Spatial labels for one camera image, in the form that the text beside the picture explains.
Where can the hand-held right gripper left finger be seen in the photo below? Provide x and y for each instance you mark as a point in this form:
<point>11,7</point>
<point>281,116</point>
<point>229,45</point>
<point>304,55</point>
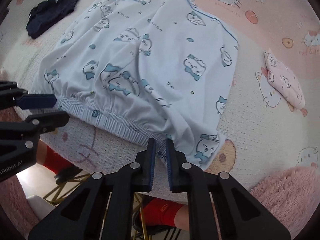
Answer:
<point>150,165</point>

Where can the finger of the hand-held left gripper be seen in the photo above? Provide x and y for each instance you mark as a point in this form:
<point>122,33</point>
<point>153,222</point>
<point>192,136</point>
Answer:
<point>47,121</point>
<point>37,101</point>

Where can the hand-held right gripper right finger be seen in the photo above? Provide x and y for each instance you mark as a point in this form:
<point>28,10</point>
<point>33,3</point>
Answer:
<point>170,165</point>

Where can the light blue printed shorts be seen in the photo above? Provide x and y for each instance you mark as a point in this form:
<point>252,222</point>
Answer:
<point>150,55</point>

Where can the person's left forearm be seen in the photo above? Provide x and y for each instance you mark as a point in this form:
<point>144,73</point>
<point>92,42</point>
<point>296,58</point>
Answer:
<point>12,197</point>

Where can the white stool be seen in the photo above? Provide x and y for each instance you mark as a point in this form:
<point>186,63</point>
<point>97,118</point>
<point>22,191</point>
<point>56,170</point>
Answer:
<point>40,205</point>

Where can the navy blue garment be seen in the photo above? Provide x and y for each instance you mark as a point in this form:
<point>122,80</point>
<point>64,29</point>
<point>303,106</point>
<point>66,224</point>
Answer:
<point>50,12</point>

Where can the pink cat printed blanket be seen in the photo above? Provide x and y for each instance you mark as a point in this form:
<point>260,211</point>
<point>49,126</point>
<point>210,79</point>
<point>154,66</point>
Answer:
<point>262,130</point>

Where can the pink printed folded garment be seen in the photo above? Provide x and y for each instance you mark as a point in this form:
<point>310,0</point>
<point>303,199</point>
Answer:
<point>285,82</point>

